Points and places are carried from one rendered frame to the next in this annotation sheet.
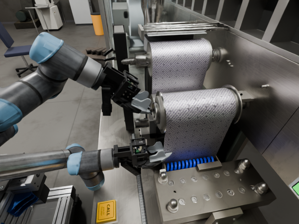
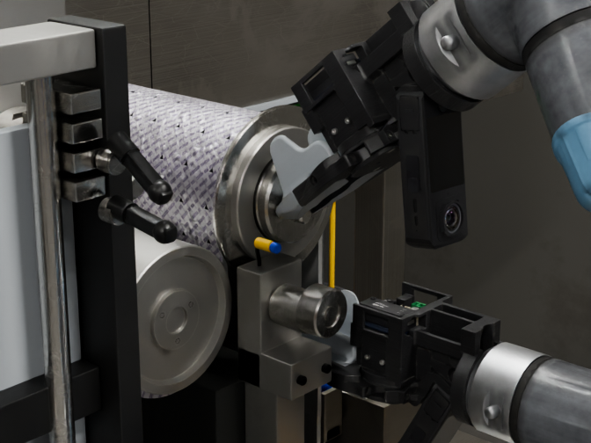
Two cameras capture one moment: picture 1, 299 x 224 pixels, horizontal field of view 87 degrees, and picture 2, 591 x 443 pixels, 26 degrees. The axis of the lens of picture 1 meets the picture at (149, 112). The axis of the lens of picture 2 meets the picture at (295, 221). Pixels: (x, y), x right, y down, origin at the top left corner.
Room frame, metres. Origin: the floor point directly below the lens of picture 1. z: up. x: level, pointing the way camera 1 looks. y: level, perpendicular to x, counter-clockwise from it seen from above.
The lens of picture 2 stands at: (1.03, 0.77, 1.56)
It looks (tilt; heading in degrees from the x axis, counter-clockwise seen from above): 18 degrees down; 232
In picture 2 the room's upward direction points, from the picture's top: straight up
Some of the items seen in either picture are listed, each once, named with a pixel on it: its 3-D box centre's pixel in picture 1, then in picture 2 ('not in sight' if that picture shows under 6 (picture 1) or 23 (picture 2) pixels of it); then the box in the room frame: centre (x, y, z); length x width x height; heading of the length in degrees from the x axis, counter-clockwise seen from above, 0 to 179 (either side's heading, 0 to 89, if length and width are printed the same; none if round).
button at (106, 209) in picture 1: (106, 211); not in sight; (0.22, 0.17, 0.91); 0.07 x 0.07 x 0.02; 10
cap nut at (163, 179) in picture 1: (163, 176); not in sight; (0.29, -0.05, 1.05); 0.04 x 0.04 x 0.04
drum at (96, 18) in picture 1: (98, 24); not in sight; (6.31, 1.82, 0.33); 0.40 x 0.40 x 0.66
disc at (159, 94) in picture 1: (160, 112); (277, 193); (0.42, -0.04, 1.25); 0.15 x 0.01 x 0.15; 10
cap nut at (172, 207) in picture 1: (173, 204); not in sight; (0.19, -0.08, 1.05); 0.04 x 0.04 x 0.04
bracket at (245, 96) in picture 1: (242, 96); not in sight; (0.47, -0.33, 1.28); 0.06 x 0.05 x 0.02; 100
